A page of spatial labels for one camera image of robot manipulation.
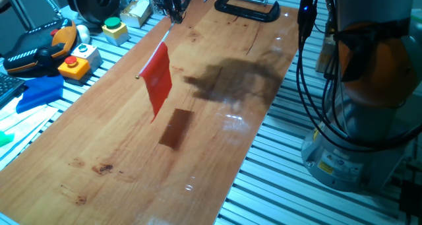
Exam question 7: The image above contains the red paper flag white stick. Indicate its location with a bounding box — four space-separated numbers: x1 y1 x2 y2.
135 22 175 123

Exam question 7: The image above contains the black orange teach pendant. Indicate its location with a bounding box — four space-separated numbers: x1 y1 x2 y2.
2 18 78 77

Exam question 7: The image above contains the black filament spool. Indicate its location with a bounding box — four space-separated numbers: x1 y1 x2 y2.
65 0 121 24

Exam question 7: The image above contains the yellow box green button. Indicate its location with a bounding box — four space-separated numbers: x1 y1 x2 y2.
101 16 131 47

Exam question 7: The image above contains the orange box red button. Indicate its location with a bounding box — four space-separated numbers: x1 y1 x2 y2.
57 55 91 86

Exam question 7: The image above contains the white box green button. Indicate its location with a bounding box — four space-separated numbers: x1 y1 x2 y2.
71 43 103 73

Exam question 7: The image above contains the grey tripod leg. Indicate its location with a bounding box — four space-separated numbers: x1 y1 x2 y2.
3 0 36 31
35 0 64 20

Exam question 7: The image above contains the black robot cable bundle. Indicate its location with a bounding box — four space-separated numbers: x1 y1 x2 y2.
295 0 422 153

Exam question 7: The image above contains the blue flag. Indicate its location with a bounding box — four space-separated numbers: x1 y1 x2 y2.
15 75 65 114

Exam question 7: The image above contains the glossy wooden board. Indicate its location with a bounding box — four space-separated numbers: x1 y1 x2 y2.
0 0 301 225

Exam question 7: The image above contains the cream cardboard box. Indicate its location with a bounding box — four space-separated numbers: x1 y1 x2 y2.
119 0 152 28

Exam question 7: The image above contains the black c-clamp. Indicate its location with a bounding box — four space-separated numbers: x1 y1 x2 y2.
214 0 281 23

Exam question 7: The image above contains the black keyboard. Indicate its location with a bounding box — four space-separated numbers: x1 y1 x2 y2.
0 72 26 109

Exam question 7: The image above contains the white oval object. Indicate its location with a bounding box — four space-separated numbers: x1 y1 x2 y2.
76 24 91 44

